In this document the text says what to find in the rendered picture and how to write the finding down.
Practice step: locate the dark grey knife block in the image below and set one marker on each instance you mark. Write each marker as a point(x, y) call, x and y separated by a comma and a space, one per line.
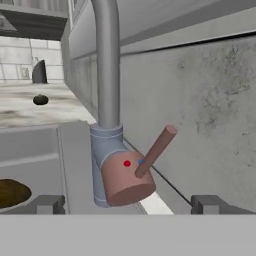
point(39, 72)

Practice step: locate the dark green avocado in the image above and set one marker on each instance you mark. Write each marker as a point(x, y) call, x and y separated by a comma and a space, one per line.
point(40, 99)

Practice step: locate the grey range hood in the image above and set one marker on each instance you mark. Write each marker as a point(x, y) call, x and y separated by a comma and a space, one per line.
point(31, 20)

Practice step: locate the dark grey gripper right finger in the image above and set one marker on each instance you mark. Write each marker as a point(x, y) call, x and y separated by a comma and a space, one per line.
point(209, 204)

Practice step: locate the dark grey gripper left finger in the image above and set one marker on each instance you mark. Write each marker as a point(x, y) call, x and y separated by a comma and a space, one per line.
point(46, 204)

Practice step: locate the grey sink faucet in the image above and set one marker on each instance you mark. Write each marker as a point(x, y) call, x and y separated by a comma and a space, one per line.
point(107, 83)

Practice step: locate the brown round object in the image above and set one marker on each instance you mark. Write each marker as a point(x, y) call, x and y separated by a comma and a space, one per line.
point(11, 193)

